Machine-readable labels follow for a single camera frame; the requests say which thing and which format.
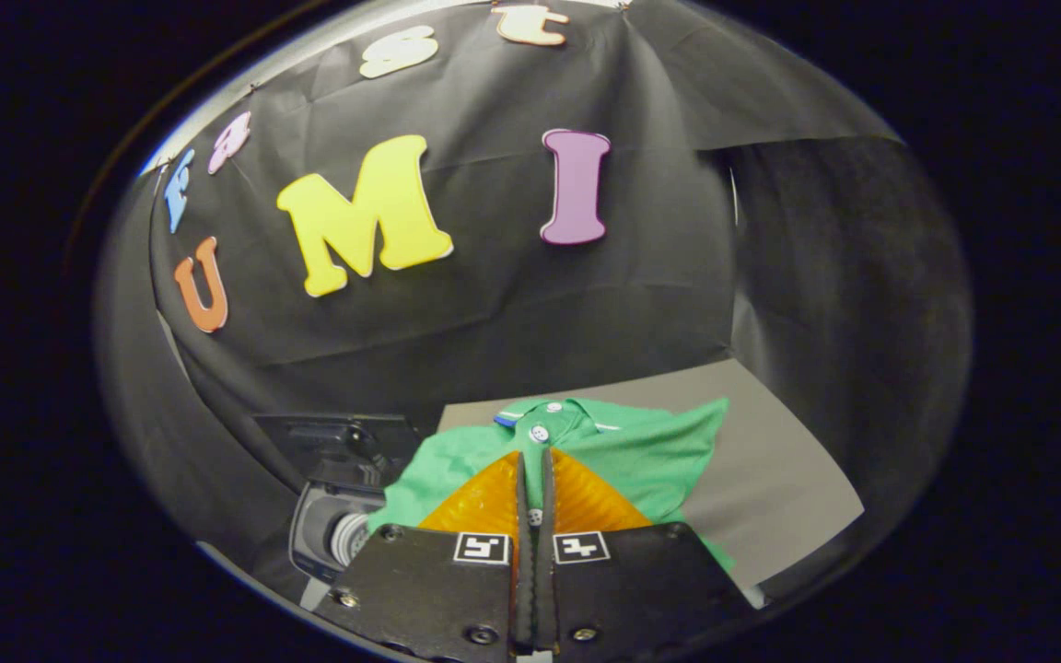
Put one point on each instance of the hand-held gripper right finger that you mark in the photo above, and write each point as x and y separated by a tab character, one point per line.
641	589

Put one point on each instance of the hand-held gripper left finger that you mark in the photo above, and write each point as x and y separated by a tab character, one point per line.
429	589

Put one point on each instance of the grey top-loading washing machine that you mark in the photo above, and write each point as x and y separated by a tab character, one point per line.
323	525

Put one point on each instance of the green polo shirt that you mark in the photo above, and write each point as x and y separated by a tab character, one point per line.
650	456

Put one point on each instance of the dark washing machine lid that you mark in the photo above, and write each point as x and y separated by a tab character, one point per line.
346	440

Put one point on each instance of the grey cabinet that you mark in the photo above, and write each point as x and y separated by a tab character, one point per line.
788	460

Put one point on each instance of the black backdrop cloth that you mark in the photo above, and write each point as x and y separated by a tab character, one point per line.
512	304

